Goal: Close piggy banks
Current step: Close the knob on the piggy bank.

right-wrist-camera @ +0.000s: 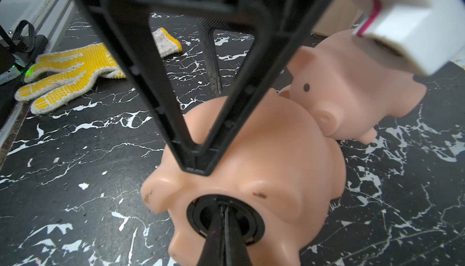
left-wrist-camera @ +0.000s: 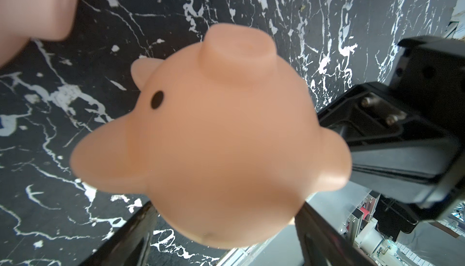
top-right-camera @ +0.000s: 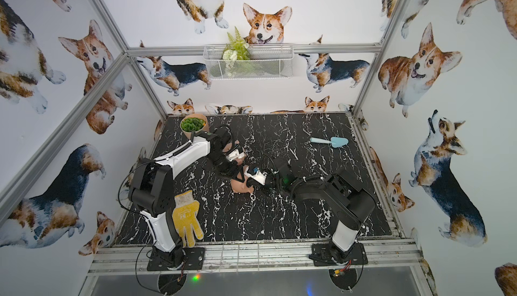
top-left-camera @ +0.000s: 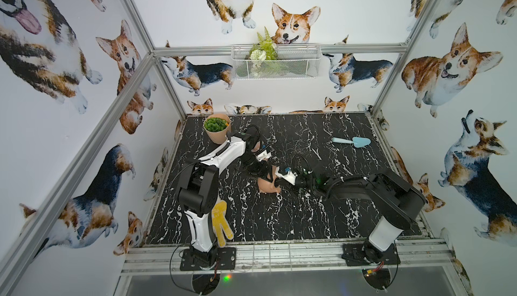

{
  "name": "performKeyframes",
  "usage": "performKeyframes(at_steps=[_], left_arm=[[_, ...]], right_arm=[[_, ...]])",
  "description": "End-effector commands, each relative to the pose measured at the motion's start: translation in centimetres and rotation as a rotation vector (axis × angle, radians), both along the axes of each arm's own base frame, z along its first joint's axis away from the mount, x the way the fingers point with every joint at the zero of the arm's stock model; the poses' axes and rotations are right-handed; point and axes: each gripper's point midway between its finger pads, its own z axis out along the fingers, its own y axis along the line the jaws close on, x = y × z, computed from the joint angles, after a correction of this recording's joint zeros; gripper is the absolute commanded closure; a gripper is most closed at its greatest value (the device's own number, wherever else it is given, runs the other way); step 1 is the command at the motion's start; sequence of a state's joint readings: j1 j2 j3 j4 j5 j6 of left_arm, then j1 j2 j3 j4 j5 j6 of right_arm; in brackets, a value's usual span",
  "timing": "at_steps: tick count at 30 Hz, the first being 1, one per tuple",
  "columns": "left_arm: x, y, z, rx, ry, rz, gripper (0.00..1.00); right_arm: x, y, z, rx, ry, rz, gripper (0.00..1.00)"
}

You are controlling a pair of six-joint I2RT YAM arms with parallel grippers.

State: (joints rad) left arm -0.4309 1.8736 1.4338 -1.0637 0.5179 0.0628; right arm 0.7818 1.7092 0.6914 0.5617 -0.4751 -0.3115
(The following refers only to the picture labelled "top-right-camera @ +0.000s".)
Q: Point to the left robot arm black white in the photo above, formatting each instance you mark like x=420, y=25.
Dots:
x=170, y=214

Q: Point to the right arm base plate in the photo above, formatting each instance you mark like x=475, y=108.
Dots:
x=330, y=255

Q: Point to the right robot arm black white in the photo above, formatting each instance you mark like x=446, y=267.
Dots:
x=348, y=200

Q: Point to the pink piggy bank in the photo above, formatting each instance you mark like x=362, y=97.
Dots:
x=241, y=187
x=235, y=152

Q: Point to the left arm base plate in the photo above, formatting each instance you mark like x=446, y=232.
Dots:
x=177, y=259

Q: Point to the green fern plant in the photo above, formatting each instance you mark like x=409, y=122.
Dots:
x=236, y=55

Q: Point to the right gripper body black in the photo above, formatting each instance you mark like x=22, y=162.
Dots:
x=271, y=183

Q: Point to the aluminium front rail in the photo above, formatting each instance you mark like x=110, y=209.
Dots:
x=256, y=257

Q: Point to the teal silicone spatula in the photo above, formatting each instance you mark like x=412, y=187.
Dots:
x=335, y=142

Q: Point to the yellow work glove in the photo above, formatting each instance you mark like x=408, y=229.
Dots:
x=185, y=219

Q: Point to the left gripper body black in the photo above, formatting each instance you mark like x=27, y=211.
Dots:
x=233, y=169

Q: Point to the pink pot green plant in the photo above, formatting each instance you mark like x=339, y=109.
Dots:
x=194, y=123

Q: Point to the white wire wall basket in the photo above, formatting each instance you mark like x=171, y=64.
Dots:
x=266, y=62

